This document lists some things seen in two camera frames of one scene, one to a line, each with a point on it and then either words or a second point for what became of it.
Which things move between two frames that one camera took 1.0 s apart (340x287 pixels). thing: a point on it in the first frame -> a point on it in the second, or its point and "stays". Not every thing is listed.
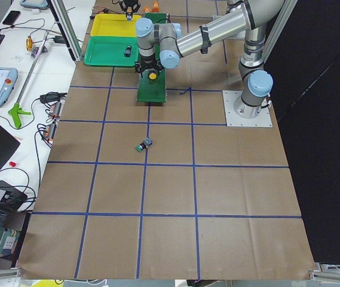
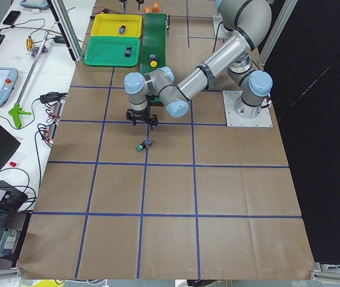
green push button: (147, 142) stays
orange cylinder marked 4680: (156, 7) stays
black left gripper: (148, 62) -> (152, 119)
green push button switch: (127, 51) stays
